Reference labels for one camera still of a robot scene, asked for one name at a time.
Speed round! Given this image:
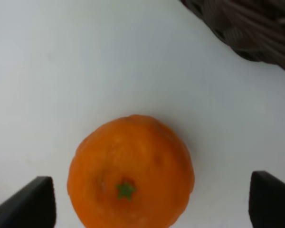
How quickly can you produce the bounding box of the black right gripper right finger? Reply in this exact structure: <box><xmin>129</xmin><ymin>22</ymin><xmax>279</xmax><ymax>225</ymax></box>
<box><xmin>248</xmin><ymin>171</ymin><xmax>285</xmax><ymax>228</ymax></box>

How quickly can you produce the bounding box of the orange tangerine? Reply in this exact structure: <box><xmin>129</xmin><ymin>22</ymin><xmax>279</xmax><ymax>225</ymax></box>
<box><xmin>67</xmin><ymin>115</ymin><xmax>195</xmax><ymax>228</ymax></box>

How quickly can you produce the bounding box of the dark brown wicker basket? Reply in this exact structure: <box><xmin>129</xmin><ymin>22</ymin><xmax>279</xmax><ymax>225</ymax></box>
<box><xmin>182</xmin><ymin>0</ymin><xmax>285</xmax><ymax>70</ymax></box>

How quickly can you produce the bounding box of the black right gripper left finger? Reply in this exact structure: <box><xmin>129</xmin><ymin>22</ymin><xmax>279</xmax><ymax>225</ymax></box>
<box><xmin>0</xmin><ymin>176</ymin><xmax>56</xmax><ymax>228</ymax></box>

